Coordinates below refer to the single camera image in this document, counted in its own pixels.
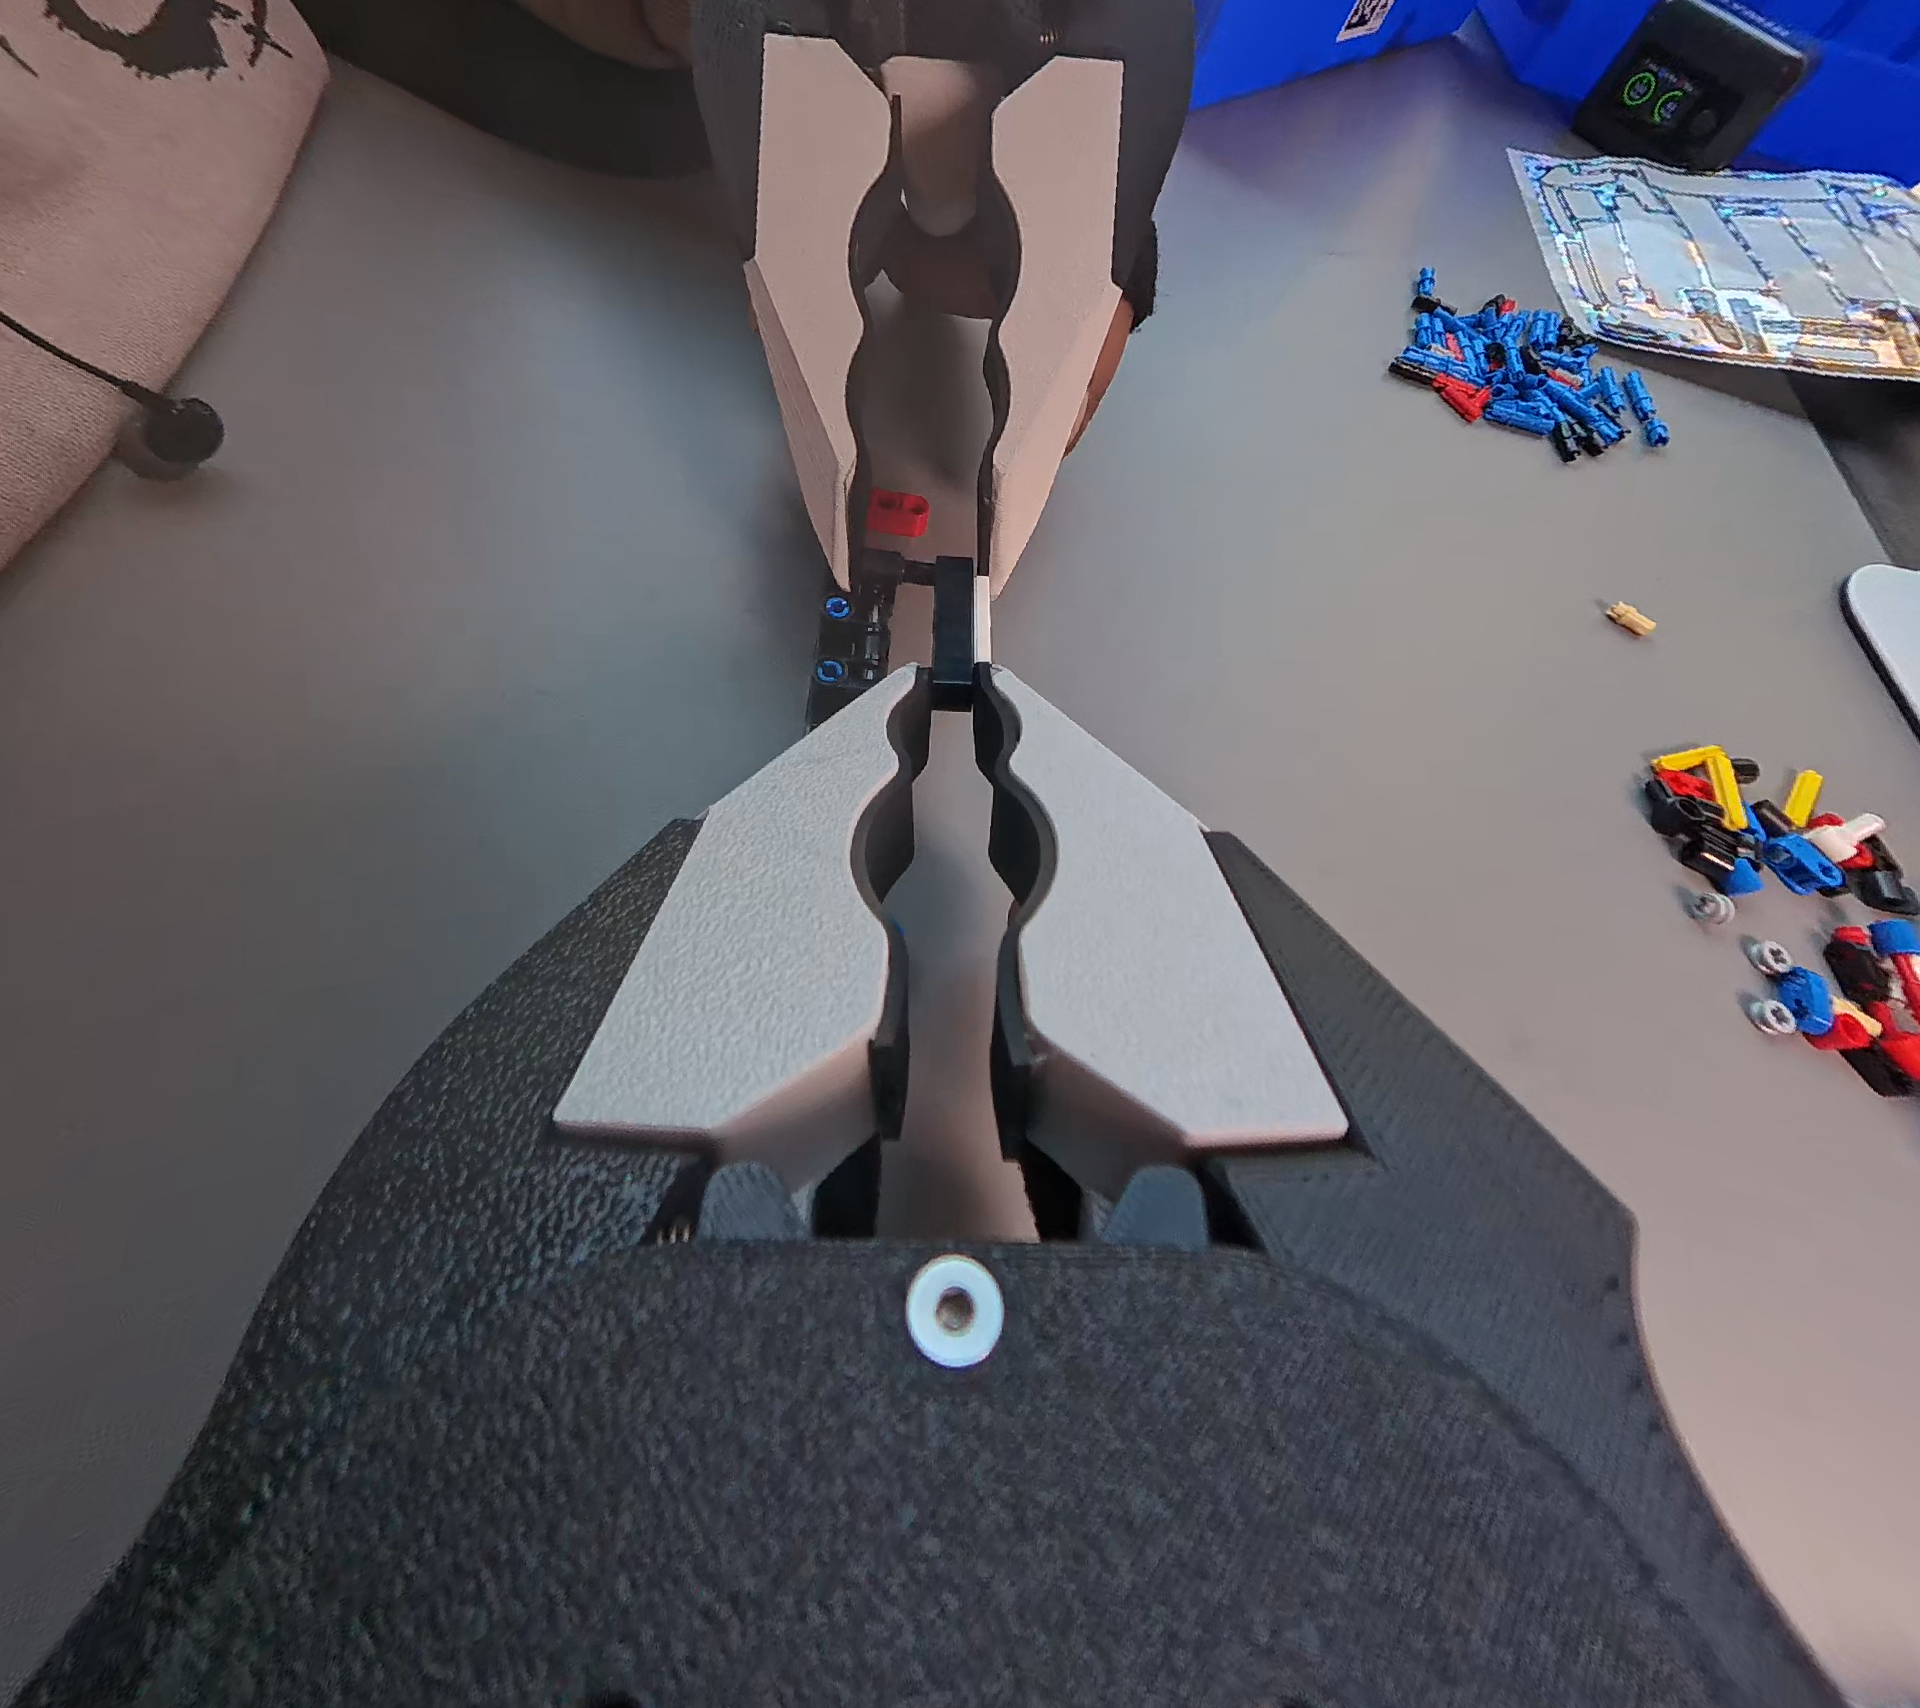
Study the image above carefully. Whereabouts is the black sweater drawstring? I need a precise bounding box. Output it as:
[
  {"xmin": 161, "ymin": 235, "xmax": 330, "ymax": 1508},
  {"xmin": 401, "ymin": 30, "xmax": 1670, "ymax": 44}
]
[{"xmin": 0, "ymin": 305, "xmax": 225, "ymax": 484}]

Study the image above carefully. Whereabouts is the pile of mixed toy pieces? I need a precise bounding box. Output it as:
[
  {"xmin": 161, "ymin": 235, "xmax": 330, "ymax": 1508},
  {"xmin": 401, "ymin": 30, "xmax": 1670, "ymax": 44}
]
[{"xmin": 1640, "ymin": 743, "xmax": 1920, "ymax": 1098}]

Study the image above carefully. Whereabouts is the small black white toy brick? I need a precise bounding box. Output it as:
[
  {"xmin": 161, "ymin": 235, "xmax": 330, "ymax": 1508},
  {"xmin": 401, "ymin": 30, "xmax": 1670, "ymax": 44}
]
[{"xmin": 925, "ymin": 556, "xmax": 995, "ymax": 712}]

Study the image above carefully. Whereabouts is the small black display device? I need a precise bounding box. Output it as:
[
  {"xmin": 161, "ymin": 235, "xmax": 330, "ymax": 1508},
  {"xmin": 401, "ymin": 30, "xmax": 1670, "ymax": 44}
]
[{"xmin": 1570, "ymin": 0, "xmax": 1820, "ymax": 172}]

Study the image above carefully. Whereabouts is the grey desk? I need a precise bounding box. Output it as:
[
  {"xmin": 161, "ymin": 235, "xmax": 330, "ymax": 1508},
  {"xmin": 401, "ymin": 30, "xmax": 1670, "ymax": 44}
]
[{"xmin": 0, "ymin": 14, "xmax": 1920, "ymax": 1708}]

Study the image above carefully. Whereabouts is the silver laptop stand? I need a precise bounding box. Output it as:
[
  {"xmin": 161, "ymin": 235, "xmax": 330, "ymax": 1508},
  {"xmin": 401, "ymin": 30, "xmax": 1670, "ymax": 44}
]
[{"xmin": 1841, "ymin": 564, "xmax": 1920, "ymax": 743}]

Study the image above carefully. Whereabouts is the shiny sticker sheet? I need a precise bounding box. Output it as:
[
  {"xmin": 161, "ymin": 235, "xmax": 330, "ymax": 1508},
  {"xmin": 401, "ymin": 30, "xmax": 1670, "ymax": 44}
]
[{"xmin": 1506, "ymin": 149, "xmax": 1920, "ymax": 383}]

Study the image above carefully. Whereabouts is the black toy beam assembly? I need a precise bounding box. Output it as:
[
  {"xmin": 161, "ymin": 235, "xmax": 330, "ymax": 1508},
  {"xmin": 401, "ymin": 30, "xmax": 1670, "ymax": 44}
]
[{"xmin": 800, "ymin": 486, "xmax": 939, "ymax": 730}]

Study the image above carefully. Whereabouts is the person's left hand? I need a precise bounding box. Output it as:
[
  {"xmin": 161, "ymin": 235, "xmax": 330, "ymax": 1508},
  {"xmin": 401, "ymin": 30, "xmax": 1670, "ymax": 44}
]
[{"xmin": 1079, "ymin": 303, "xmax": 1135, "ymax": 453}]

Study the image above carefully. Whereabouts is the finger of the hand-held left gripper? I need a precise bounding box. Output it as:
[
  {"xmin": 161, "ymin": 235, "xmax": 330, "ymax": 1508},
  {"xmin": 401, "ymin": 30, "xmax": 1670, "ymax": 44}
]
[
  {"xmin": 978, "ymin": 55, "xmax": 1132, "ymax": 603},
  {"xmin": 742, "ymin": 32, "xmax": 904, "ymax": 609}
]

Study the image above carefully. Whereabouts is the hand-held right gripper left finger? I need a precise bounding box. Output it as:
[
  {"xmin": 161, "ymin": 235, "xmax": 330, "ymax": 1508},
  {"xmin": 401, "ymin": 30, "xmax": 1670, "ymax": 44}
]
[{"xmin": 551, "ymin": 664, "xmax": 919, "ymax": 1200}]

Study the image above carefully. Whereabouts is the pile of blue toy pins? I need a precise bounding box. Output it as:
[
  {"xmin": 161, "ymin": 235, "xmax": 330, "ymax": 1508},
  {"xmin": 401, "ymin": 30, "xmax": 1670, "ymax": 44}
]
[{"xmin": 1387, "ymin": 266, "xmax": 1673, "ymax": 465}]

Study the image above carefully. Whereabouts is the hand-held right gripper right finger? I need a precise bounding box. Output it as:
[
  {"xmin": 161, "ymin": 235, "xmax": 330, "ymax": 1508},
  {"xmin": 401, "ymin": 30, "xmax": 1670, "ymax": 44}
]
[{"xmin": 974, "ymin": 664, "xmax": 1352, "ymax": 1200}]

